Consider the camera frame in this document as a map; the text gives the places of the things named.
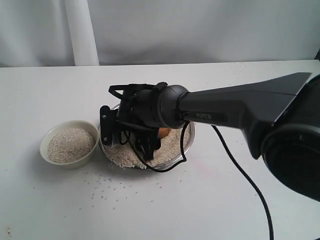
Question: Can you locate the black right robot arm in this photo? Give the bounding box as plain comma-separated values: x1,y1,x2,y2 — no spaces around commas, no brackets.
109,72,320,201

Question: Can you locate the rice in steel tray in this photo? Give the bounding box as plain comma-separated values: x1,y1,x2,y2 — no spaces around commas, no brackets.
99,123,195,169

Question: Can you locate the brown wooden cup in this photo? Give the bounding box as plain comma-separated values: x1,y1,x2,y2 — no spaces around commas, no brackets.
157,128,171,139

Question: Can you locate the rice in cream bowl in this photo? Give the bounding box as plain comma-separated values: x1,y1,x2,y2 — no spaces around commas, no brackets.
47,128,96,164

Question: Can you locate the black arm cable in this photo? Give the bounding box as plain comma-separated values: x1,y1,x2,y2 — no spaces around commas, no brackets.
108,83,275,240

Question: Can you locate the cream ceramic bowl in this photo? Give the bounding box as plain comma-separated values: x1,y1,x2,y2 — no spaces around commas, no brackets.
39,120,100,169

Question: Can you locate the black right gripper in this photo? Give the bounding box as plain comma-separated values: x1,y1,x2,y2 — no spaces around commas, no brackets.
115,88,163,161

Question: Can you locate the white backdrop curtain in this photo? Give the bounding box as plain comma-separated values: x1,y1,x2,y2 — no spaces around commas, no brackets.
0,0,320,67

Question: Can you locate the round steel tray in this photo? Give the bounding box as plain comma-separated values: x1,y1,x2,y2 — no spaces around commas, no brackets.
98,105,195,173

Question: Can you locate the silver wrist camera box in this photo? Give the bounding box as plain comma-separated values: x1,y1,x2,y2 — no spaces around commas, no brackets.
99,105,120,147

